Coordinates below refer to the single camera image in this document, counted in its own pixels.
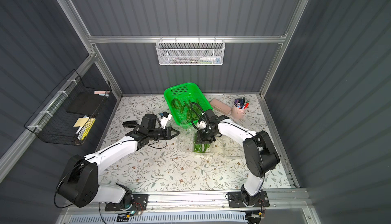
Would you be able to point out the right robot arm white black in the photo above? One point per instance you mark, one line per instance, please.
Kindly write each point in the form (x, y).
(259, 151)

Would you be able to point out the yellow marker in basket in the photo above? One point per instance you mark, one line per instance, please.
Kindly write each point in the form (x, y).
(83, 132)

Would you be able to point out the black notebook in basket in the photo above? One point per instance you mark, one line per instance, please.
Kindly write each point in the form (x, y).
(86, 104)

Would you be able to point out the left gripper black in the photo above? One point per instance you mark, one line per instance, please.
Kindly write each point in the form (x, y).
(166, 133)

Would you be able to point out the yellow sticky note pad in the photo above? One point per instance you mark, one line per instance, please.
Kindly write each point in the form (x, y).
(81, 122)

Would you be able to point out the black stapler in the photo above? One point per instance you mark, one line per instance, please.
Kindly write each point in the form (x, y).
(130, 124)

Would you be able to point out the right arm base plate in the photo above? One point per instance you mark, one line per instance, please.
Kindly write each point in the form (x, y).
(237, 199)

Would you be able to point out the pink eraser in basket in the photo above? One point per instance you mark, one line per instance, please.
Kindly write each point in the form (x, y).
(101, 92)

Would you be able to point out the pink pen cup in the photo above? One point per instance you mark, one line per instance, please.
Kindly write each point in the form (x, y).
(239, 108)

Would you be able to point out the pink pencil case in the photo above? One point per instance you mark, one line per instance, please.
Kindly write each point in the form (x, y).
(220, 106)

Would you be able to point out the clear pepper container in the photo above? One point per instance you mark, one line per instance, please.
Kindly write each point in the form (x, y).
(229, 148)
(186, 141)

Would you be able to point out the white wire mesh basket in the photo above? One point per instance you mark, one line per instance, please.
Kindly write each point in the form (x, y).
(190, 53)

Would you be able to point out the black wire wall basket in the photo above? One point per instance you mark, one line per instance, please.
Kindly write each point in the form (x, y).
(70, 115)

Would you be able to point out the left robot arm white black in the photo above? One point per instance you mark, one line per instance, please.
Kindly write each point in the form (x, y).
(79, 183)

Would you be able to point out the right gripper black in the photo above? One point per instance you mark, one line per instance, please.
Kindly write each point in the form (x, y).
(203, 137)

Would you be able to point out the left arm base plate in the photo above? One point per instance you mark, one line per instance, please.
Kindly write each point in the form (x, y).
(132, 202)

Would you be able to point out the green plastic basket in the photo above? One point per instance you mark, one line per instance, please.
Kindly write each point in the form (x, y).
(185, 91)

